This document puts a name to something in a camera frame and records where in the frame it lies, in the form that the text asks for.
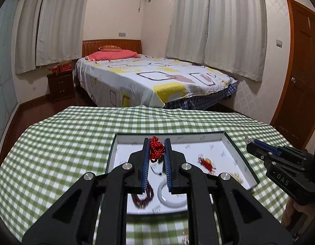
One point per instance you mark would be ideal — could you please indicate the white light switch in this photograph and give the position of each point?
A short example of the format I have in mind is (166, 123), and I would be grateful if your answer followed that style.
(279, 43)

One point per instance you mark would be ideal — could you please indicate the flat red box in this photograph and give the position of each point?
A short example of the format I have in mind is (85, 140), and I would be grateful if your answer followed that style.
(54, 71)

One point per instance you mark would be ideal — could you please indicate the red knot ornament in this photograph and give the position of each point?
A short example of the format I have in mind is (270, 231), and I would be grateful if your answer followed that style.
(156, 148)

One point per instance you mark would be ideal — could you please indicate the red gift box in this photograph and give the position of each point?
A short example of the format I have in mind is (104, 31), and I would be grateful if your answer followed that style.
(66, 68)

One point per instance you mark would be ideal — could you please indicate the frosted glass wardrobe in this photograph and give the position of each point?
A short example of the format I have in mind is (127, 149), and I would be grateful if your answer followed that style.
(4, 69)

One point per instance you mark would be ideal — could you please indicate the dark bead pendant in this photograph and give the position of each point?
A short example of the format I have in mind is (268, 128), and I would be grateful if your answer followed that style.
(160, 173)

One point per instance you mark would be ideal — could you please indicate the green checked tablecloth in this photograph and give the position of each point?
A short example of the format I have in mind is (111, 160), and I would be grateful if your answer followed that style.
(70, 145)

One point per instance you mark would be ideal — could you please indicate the person's right hand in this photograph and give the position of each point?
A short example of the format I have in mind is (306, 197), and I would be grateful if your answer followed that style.
(292, 214)

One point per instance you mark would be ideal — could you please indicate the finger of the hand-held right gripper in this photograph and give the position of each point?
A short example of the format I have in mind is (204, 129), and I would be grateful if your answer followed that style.
(258, 153)
(267, 146)

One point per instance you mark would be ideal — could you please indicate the green box with white lining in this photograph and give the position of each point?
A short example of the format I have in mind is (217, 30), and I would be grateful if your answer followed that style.
(188, 145)

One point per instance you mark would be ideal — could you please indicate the brown plush item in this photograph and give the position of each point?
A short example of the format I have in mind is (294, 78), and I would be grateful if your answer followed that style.
(65, 63)

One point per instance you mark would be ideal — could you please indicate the grey wall switch plate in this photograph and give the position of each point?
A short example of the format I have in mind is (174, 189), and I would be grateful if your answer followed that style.
(122, 34)

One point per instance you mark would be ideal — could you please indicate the wide white curtain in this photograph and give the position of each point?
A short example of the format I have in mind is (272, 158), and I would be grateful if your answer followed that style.
(62, 25)
(236, 30)

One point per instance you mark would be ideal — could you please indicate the red and gold ornament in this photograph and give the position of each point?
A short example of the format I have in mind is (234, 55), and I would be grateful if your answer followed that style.
(206, 164)

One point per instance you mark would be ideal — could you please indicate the bed with patterned sheet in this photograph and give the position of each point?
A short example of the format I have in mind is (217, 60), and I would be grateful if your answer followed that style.
(137, 81)

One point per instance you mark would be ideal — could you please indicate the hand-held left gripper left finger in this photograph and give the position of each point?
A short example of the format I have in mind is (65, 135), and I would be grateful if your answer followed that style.
(144, 168)

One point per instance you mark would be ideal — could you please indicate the silver pink brooch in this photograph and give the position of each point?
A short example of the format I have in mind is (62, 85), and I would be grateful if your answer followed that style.
(248, 139)

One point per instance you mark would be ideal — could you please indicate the narrow white curtain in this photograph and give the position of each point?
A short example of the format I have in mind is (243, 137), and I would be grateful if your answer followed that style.
(185, 23)
(27, 30)

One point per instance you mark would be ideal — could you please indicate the wooden door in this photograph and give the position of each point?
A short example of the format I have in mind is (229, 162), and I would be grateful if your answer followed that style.
(300, 56)

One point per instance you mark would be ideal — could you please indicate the pink pillow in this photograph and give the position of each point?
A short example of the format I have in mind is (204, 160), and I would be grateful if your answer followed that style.
(108, 55)

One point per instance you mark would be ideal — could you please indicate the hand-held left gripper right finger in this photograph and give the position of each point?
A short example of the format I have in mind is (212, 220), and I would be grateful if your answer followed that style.
(168, 168)

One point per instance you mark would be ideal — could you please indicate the blue plaid bed skirt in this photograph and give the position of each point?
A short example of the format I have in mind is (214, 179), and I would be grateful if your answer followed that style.
(198, 102)

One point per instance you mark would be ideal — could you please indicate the orange cushion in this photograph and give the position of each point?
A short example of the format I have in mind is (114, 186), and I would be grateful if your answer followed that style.
(108, 48)

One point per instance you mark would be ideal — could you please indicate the white jade bangle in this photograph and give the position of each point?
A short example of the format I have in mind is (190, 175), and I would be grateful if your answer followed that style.
(172, 205)

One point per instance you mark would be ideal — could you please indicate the dark wooden nightstand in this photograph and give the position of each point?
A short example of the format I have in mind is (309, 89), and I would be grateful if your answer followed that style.
(60, 86)

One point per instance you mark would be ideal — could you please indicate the wooden headboard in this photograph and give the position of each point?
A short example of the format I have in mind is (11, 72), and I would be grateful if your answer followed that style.
(91, 46)

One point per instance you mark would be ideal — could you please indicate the gold brooch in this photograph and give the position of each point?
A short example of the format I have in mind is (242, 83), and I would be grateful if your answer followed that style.
(236, 178)

